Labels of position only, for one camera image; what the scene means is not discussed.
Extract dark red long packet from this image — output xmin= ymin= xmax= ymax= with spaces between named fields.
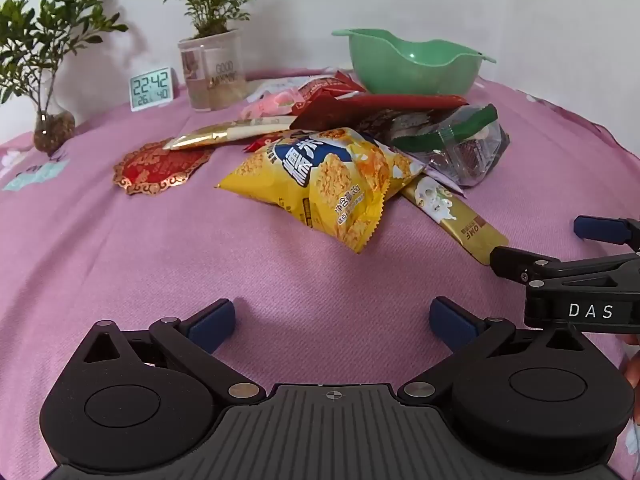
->
xmin=290 ymin=94 xmax=468 ymax=131

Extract yellow puffed snack bag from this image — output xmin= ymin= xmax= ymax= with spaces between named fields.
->
xmin=216 ymin=127 xmax=426 ymax=255

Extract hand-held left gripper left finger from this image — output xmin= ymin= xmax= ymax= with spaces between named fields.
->
xmin=69 ymin=299 xmax=267 ymax=405

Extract purple snack packet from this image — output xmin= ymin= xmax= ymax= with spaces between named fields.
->
xmin=425 ymin=164 xmax=467 ymax=198

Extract person's right hand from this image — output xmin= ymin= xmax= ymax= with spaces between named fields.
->
xmin=619 ymin=332 xmax=640 ymax=423

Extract green plastic bowl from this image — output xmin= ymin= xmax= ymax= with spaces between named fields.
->
xmin=331 ymin=28 xmax=497 ymax=96

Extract gold stick packet white print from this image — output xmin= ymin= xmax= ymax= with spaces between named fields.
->
xmin=400 ymin=175 xmax=510 ymax=267

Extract pink printed cloth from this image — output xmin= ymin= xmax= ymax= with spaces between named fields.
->
xmin=0 ymin=67 xmax=640 ymax=480

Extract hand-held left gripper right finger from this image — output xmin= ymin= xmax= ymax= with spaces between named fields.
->
xmin=397 ymin=296 xmax=593 ymax=404

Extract red snack packet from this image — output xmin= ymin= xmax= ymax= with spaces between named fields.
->
xmin=298 ymin=71 xmax=368 ymax=106

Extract plant in white cup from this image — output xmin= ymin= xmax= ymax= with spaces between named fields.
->
xmin=162 ymin=0 xmax=272 ymax=112

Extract red gold ornate packet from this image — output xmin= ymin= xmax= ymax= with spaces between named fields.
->
xmin=113 ymin=139 xmax=216 ymax=196

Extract white digital clock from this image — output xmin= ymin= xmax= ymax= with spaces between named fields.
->
xmin=130 ymin=67 xmax=177 ymax=112

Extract plant in glass vase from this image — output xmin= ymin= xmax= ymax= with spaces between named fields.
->
xmin=0 ymin=0 xmax=129 ymax=157

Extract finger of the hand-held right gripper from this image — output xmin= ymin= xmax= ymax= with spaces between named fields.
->
xmin=489 ymin=245 xmax=640 ymax=288
xmin=573 ymin=215 xmax=640 ymax=248

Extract clear bag with green stripe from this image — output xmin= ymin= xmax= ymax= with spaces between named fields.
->
xmin=390 ymin=104 xmax=512 ymax=187

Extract pink peach candy packet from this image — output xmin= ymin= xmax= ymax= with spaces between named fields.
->
xmin=241 ymin=89 xmax=303 ymax=121

